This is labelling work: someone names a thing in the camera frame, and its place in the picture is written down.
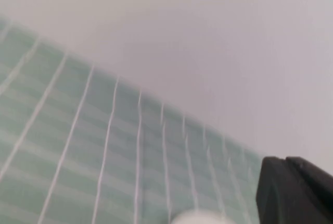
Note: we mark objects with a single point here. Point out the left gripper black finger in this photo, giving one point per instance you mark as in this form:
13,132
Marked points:
294,195

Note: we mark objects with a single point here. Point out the white round plate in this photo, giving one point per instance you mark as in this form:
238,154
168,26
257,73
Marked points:
200,218

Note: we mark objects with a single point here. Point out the green checked tablecloth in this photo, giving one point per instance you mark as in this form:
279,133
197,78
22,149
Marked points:
78,143

